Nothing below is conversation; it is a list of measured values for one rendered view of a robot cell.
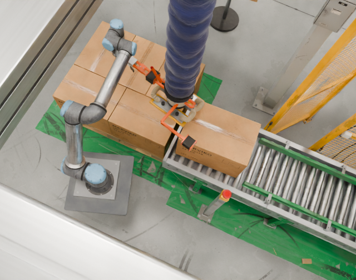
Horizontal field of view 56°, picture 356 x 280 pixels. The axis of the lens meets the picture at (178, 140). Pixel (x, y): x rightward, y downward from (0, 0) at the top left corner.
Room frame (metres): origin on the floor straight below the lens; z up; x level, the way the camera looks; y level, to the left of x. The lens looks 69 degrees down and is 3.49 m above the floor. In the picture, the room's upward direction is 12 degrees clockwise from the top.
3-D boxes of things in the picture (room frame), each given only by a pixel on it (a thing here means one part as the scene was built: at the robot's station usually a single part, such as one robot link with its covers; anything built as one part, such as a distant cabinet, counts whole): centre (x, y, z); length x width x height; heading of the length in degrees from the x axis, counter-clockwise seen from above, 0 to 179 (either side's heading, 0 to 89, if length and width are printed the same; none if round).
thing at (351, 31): (1.67, -1.14, 1.05); 0.87 x 0.10 x 2.10; 129
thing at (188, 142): (0.85, -0.08, 1.21); 0.09 x 0.08 x 0.05; 153
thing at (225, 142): (1.11, -0.33, 0.75); 0.60 x 0.40 x 0.40; 79
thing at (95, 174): (0.53, 0.56, 0.96); 0.17 x 0.15 x 0.18; 81
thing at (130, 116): (1.64, 0.58, 0.34); 1.20 x 1.00 x 0.40; 77
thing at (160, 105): (1.13, 0.11, 1.11); 0.34 x 0.10 x 0.05; 63
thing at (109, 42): (1.36, 0.59, 1.53); 0.12 x 0.12 x 0.09; 81
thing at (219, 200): (0.58, -0.44, 0.50); 0.07 x 0.07 x 1.00; 77
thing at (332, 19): (1.92, -0.93, 1.62); 0.20 x 0.05 x 0.30; 77
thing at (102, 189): (0.53, 0.55, 0.82); 0.19 x 0.19 x 0.10
